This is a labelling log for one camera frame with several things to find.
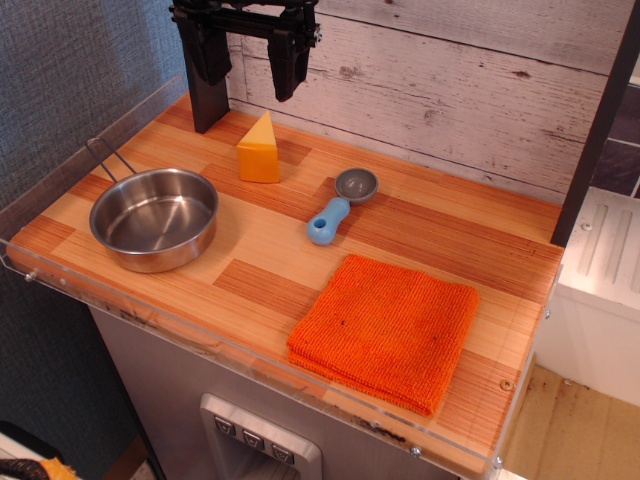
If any clear acrylic table guard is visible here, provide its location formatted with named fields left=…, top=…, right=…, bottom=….
left=1, top=77, right=562, bottom=479

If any black and orange object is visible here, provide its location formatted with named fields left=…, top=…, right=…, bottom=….
left=1, top=420, right=78, bottom=480

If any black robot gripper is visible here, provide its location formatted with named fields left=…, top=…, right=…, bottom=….
left=169, top=1, right=321, bottom=102

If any ice dispenser button panel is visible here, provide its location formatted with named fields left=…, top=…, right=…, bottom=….
left=200, top=393, right=323, bottom=479

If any dark vertical post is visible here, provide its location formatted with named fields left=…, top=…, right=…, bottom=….
left=550, top=1, right=639, bottom=247
left=175, top=15, right=229, bottom=133

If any dark right vertical post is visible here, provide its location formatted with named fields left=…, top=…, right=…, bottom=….
left=550, top=1, right=639, bottom=247

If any dark left vertical post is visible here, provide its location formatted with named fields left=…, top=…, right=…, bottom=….
left=175, top=15, right=229, bottom=133

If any stainless steel pot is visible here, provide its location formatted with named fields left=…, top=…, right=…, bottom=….
left=85, top=137, right=219, bottom=274

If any orange folded towel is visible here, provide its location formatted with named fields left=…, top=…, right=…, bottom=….
left=287, top=254, right=480, bottom=417

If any silver toy fridge cabinet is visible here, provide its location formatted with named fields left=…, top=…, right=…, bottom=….
left=91, top=308, right=453, bottom=479

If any yellow cheese wedge toy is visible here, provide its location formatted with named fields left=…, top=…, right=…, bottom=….
left=236, top=111, right=280, bottom=183

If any blue handled grey spoon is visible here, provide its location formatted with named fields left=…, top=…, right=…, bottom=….
left=306, top=168, right=379, bottom=246

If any white toy cabinet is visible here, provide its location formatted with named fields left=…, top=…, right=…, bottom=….
left=533, top=188, right=639, bottom=405

